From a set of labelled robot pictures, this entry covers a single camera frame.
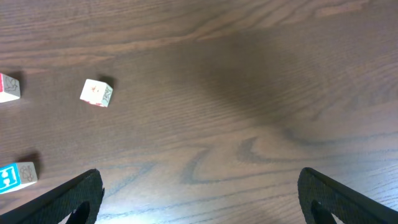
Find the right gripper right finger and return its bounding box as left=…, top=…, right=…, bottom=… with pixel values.
left=297, top=167, right=397, bottom=224

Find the white block red drawing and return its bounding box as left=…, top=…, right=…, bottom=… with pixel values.
left=80, top=79, right=113, bottom=108

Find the red letter I block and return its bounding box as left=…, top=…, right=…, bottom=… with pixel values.
left=0, top=73, right=21, bottom=103

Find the blue letter H block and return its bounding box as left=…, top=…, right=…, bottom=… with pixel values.
left=0, top=162, right=38, bottom=194

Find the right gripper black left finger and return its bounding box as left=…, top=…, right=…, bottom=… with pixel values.
left=1, top=169, right=104, bottom=224

